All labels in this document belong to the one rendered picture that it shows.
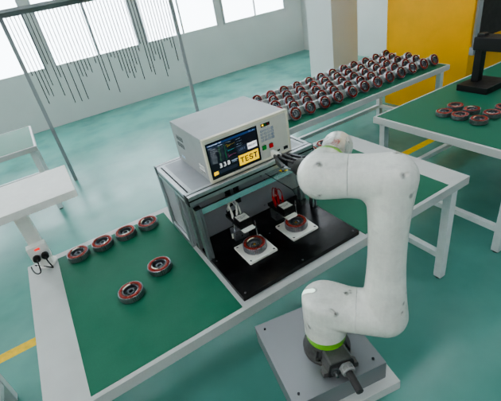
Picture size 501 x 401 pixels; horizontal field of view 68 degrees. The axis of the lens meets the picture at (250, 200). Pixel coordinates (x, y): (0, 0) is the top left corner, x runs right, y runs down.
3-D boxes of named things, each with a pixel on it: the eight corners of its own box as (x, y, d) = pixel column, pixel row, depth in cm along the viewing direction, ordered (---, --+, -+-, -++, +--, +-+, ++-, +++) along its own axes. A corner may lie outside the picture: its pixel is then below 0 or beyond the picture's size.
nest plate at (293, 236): (318, 228, 181) (318, 226, 181) (293, 241, 176) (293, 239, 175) (299, 216, 193) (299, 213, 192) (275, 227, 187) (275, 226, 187)
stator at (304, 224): (312, 226, 181) (312, 219, 179) (294, 235, 177) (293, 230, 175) (298, 216, 190) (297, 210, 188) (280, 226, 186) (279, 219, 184)
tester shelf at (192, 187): (313, 152, 184) (312, 143, 182) (189, 207, 159) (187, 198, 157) (265, 130, 218) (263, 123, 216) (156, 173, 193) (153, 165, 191)
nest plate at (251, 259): (277, 250, 172) (277, 248, 172) (250, 265, 167) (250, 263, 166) (260, 235, 184) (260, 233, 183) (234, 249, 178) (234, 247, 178)
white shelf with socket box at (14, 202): (112, 267, 185) (75, 188, 161) (33, 305, 172) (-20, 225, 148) (98, 235, 212) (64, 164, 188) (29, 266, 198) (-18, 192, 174)
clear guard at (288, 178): (344, 184, 167) (343, 173, 163) (301, 206, 158) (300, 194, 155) (299, 162, 192) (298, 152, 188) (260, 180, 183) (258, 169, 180)
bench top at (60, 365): (468, 184, 204) (470, 176, 202) (52, 437, 123) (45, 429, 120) (339, 138, 282) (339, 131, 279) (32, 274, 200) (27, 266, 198)
